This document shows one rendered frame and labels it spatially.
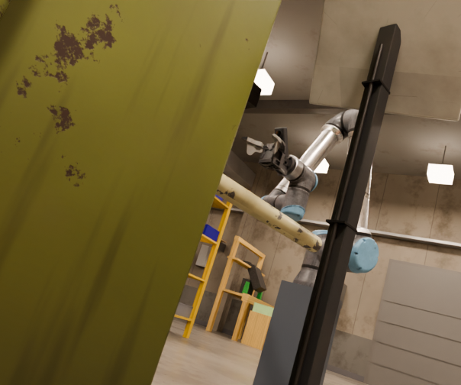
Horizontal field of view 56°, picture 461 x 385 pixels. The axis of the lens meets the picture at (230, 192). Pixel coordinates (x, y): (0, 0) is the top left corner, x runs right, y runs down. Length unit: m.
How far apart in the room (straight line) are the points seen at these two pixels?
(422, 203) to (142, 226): 10.49
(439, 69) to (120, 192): 0.75
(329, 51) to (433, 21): 0.23
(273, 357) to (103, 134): 1.46
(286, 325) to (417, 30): 1.29
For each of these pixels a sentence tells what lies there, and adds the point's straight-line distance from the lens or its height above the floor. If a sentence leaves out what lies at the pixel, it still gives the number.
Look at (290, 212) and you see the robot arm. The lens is 1.67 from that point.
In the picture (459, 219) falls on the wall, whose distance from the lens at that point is 10.85.
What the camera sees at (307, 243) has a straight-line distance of 1.13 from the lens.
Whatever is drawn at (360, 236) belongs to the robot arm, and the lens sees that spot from 1.88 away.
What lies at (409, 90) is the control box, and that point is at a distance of 1.09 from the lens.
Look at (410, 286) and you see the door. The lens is 10.46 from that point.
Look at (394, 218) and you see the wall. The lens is 11.01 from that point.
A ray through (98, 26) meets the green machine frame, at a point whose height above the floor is 0.70.
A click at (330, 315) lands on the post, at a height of 0.43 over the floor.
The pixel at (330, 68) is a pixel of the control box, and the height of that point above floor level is 1.00.
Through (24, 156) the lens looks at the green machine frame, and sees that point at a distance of 0.62.
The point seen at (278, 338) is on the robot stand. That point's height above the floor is 0.36.
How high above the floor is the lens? 0.37
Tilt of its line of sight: 16 degrees up
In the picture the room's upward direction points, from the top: 18 degrees clockwise
